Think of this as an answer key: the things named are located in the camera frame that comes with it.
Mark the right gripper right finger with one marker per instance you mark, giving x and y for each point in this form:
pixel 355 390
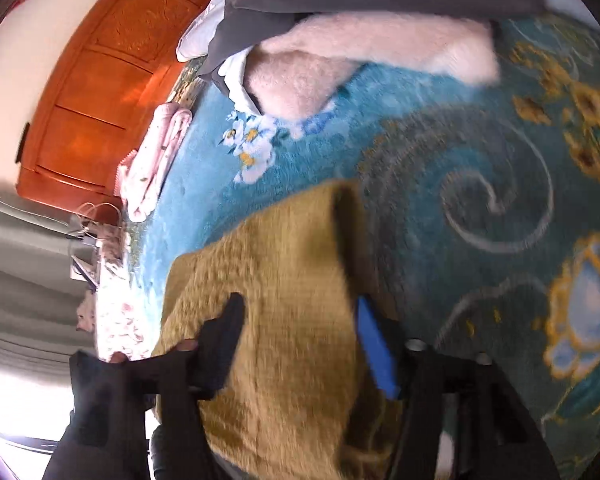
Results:
pixel 495 435

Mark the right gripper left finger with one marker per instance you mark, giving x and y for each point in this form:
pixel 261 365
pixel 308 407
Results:
pixel 141 419

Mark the olive green knit sweater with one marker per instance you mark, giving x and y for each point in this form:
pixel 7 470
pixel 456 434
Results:
pixel 300 402

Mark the floral bedside cloth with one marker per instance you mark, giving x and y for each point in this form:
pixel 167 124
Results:
pixel 111 310

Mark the grey curtain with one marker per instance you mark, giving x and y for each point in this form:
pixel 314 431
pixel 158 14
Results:
pixel 38 299

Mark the teal floral bed blanket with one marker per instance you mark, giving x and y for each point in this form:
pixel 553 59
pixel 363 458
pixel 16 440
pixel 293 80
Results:
pixel 483 208

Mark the pink folded garment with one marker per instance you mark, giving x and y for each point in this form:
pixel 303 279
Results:
pixel 140 175

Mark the orange wooden headboard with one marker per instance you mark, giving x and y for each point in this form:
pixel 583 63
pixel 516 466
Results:
pixel 117 67

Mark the cream fuzzy garment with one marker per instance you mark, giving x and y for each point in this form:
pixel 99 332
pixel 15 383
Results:
pixel 293 76

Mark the light blue floral quilt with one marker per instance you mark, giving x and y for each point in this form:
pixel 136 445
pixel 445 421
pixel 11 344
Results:
pixel 195 41

